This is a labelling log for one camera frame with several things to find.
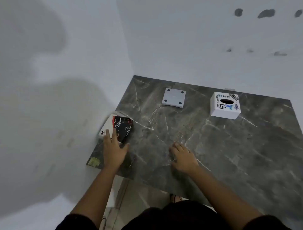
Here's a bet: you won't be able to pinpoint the person's left hand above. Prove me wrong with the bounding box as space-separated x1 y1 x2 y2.
103 129 130 170

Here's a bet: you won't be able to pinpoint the white square block, dark dots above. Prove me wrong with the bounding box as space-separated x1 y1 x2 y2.
162 88 186 109

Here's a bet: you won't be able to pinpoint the person's right forearm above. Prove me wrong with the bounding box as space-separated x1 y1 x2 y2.
182 165 264 225

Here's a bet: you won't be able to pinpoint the person's black shirt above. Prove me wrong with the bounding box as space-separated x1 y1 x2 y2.
55 200 293 230

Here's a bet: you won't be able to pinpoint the person's left forearm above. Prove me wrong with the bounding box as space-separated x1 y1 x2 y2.
69 164 123 229

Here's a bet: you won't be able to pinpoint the white stickered box, oval hole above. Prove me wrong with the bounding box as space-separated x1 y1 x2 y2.
210 92 241 119

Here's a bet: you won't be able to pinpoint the green yellow sticker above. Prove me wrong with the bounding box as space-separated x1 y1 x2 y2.
87 157 101 168

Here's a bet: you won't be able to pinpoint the black and white wrapper packet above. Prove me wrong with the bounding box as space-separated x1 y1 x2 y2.
98 114 134 144

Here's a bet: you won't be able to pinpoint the person's right hand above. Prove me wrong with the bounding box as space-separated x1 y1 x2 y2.
169 142 200 174

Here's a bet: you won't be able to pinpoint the black sandal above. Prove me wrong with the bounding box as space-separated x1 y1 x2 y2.
169 193 183 204

